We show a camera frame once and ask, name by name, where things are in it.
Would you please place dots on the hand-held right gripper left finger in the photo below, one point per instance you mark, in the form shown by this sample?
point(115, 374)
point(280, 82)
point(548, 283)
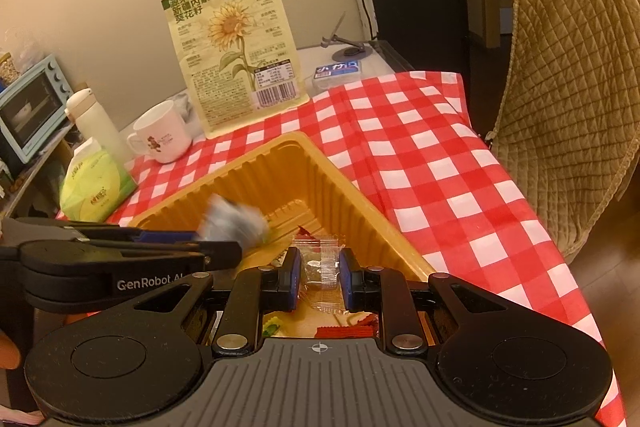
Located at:
point(292, 279)

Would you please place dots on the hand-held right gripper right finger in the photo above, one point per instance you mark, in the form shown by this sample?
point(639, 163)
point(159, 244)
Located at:
point(348, 279)

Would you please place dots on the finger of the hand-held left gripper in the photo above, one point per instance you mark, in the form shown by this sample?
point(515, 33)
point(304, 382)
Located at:
point(165, 237)
point(220, 254)

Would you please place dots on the tan candy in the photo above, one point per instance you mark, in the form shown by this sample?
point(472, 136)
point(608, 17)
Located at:
point(320, 272)

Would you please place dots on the grey green snack packet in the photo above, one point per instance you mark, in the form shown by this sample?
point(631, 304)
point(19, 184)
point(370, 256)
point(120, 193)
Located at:
point(230, 222)

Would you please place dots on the long green black snack packet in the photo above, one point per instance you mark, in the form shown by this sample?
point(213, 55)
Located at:
point(271, 327)

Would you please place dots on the plain red snack packet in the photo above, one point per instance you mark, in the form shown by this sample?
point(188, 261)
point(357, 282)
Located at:
point(345, 333)

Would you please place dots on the orange plastic tray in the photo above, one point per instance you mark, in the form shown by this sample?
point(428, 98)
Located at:
point(260, 177)

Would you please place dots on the person's left hand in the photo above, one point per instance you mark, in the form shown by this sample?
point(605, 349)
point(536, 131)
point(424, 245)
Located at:
point(9, 352)

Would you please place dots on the green tissue pack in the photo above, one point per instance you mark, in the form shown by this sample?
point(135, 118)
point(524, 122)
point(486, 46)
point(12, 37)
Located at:
point(95, 192)

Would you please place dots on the white mug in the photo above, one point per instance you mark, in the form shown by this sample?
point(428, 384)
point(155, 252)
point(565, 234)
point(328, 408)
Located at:
point(162, 134)

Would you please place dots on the wooden sideboard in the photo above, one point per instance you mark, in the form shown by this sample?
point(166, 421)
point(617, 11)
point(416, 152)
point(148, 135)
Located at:
point(35, 187)

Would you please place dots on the white thermos bottle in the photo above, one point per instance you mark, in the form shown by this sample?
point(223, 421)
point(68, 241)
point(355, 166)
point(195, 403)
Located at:
point(95, 122)

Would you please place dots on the red checked tablecloth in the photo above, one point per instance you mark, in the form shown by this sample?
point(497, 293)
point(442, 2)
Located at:
point(425, 157)

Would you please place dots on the light blue toaster oven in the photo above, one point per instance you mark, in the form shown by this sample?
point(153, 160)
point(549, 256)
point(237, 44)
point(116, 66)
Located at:
point(30, 107)

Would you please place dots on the sunflower seed bag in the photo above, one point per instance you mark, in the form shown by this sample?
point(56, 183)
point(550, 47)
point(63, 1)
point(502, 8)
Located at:
point(230, 57)

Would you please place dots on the blue pocket tissue packet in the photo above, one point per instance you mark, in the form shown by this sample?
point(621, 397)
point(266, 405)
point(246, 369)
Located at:
point(335, 77)

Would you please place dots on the grey phone stand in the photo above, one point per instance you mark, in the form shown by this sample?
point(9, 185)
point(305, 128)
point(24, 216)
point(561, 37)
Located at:
point(350, 53)

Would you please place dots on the chair with quilted cover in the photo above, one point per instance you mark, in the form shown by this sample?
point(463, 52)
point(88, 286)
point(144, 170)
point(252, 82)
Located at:
point(565, 107)

